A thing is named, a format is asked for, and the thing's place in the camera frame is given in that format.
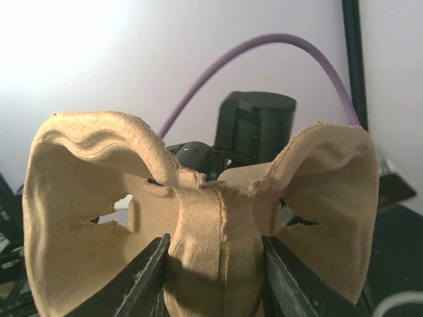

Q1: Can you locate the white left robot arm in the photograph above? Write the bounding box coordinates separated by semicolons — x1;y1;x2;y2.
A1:
167;91;297;181

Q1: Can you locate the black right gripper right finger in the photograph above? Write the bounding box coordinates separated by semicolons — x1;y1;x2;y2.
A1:
262;236;365;317

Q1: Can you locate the brown paper takeout bag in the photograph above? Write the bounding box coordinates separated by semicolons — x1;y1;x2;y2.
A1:
371;291;423;317

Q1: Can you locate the black left frame post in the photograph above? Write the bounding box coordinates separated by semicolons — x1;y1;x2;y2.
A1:
342;0;368;131

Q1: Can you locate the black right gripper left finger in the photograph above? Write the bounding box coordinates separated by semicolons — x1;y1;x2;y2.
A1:
66;233;171;317

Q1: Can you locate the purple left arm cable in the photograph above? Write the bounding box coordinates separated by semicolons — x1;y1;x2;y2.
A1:
15;32;362;195

